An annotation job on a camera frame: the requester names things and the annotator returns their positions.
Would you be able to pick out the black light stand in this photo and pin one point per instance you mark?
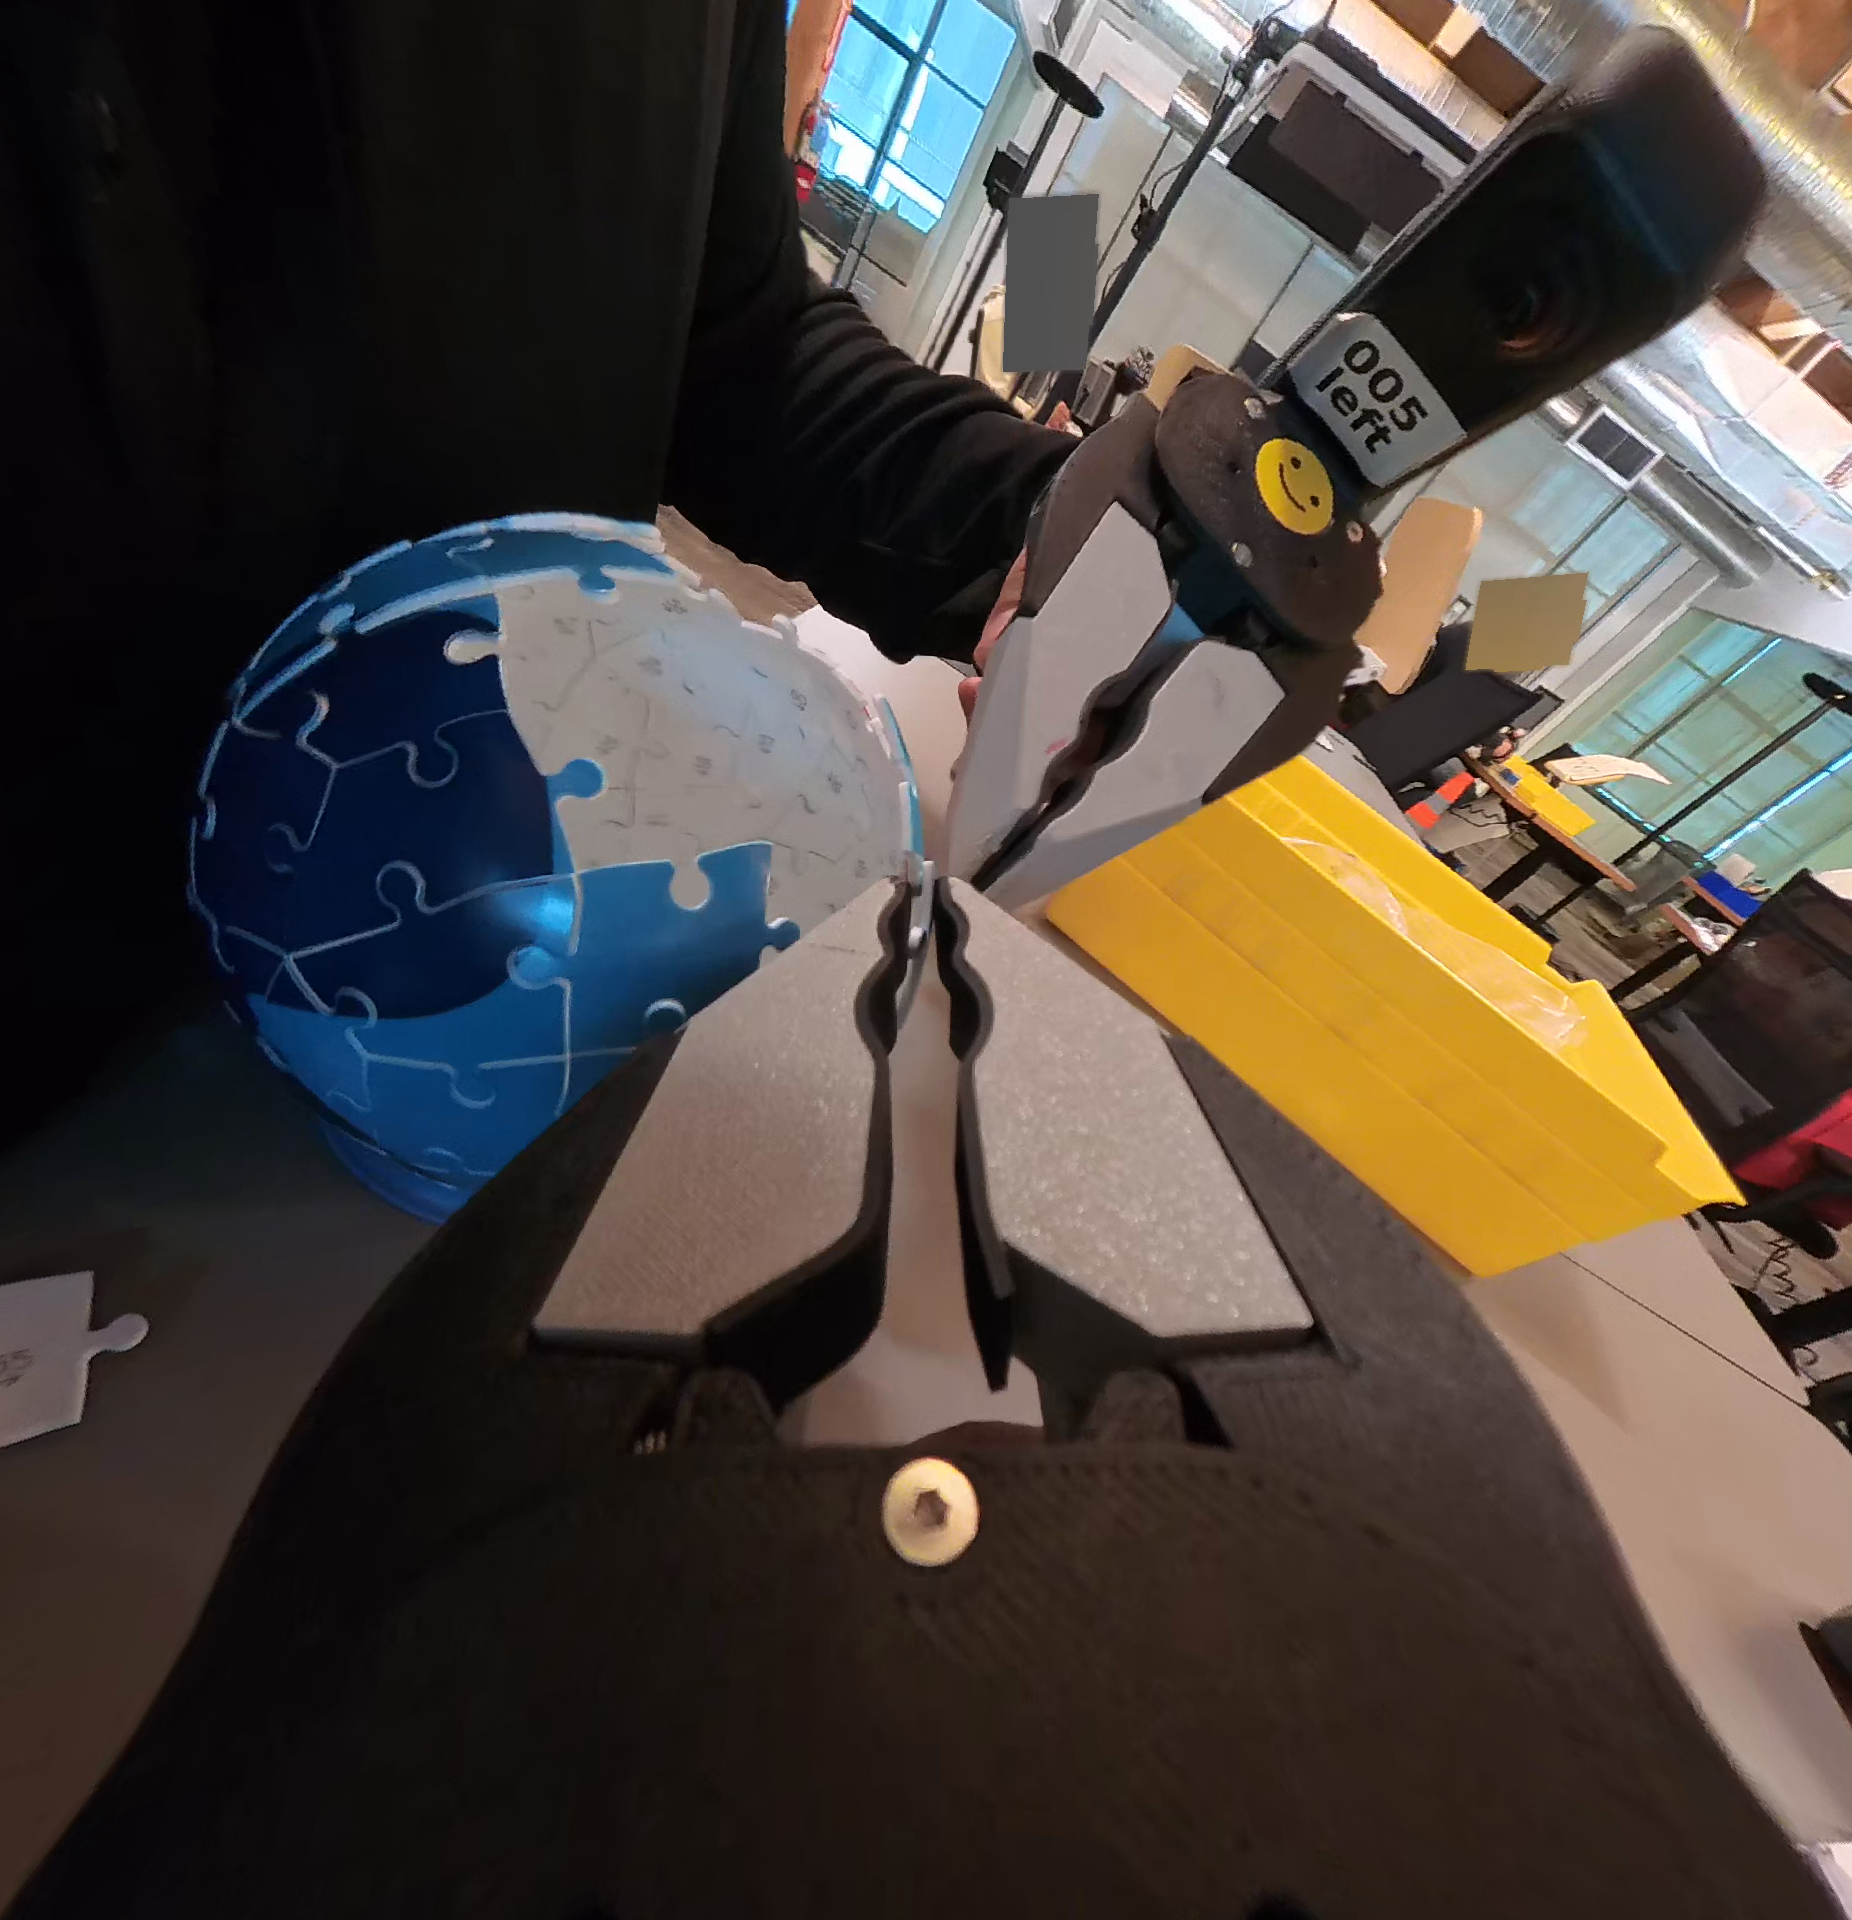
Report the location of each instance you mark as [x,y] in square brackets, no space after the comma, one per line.
[1065,78]

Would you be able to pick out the person's left hand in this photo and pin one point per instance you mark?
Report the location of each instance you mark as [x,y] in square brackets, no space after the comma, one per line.
[1004,615]

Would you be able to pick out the clear plastic bag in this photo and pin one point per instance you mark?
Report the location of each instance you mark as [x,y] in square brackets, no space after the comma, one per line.
[1468,958]

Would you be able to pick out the large window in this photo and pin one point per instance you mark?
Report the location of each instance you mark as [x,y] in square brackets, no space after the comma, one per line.
[911,104]

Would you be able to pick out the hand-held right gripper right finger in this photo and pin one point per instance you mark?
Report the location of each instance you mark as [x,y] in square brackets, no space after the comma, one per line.
[1121,1183]

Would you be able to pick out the black mesh office chair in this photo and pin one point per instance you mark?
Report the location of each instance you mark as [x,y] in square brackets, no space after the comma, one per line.
[1782,990]

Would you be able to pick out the blue monster puzzle ball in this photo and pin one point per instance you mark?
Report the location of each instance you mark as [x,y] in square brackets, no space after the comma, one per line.
[686,719]

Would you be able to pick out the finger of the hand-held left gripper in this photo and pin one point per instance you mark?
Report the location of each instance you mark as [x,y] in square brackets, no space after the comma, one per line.
[1061,660]
[1181,735]

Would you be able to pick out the person's left forearm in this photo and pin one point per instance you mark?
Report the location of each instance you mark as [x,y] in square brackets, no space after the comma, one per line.
[867,466]

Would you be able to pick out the person's black top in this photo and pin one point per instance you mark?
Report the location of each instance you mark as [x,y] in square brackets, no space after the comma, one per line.
[415,300]

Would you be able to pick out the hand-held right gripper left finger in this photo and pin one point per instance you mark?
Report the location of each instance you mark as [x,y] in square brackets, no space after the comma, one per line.
[717,1183]

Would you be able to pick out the yellow plastic bin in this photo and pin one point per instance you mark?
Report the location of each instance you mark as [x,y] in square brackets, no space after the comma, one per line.
[1318,1033]

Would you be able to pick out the white loose puzzle piece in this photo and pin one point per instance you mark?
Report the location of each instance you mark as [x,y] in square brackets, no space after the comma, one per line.
[40,1350]

